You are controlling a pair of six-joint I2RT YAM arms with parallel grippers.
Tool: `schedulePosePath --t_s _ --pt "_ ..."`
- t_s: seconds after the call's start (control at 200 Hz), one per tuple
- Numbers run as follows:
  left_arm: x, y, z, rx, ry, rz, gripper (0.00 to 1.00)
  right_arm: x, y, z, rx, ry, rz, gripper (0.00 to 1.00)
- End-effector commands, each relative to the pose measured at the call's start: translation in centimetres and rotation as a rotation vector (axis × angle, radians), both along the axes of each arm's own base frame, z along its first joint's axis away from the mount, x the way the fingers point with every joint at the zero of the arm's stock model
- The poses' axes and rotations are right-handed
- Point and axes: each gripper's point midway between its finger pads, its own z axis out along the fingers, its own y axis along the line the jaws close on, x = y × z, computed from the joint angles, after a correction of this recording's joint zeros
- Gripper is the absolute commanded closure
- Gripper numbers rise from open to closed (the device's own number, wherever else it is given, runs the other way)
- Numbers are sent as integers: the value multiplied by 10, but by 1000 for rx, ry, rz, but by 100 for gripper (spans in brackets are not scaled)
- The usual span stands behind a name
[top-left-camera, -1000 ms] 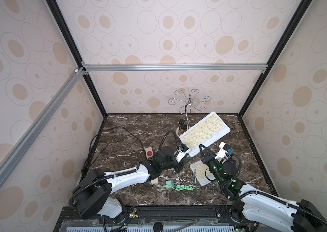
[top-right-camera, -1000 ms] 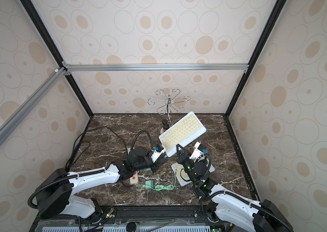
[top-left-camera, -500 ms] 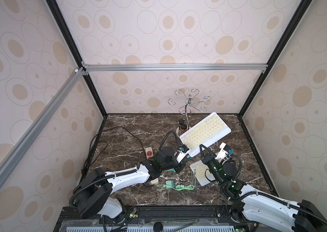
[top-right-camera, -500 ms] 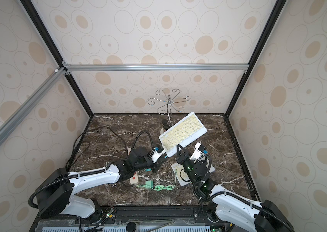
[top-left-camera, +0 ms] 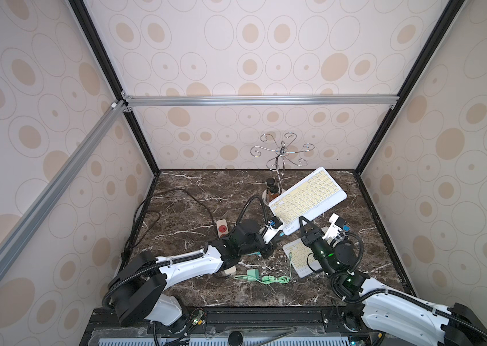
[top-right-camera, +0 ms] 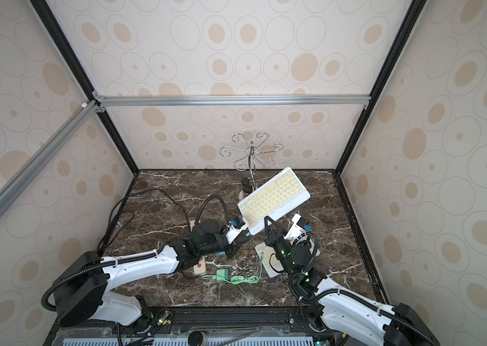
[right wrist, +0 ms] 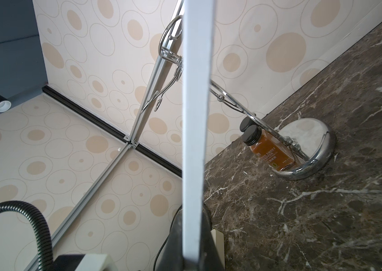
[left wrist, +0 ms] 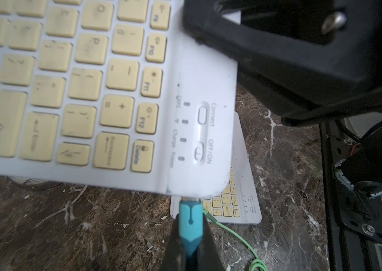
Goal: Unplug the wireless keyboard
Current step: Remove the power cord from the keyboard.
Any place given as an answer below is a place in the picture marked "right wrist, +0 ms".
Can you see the white wireless keyboard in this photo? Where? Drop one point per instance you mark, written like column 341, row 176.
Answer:
column 198, row 30

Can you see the orange spice bottle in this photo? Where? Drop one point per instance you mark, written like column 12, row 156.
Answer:
column 268, row 148

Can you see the dark spice bottle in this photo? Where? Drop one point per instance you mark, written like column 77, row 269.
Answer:
column 246, row 123

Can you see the aluminium rail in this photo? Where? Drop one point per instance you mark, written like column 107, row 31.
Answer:
column 167, row 49
column 60, row 234

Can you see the aluminium back rail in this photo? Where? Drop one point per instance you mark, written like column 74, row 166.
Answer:
column 167, row 49

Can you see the beige red power strip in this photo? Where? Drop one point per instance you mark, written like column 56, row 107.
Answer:
column 218, row 238

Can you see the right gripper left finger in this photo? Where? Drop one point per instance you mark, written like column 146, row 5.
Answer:
column 170, row 256

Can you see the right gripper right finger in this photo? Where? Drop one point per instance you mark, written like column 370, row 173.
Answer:
column 209, row 257

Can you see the chrome hook stand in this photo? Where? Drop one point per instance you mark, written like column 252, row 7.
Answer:
column 310, row 140

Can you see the aluminium left rail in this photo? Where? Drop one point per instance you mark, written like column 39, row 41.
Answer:
column 60, row 234

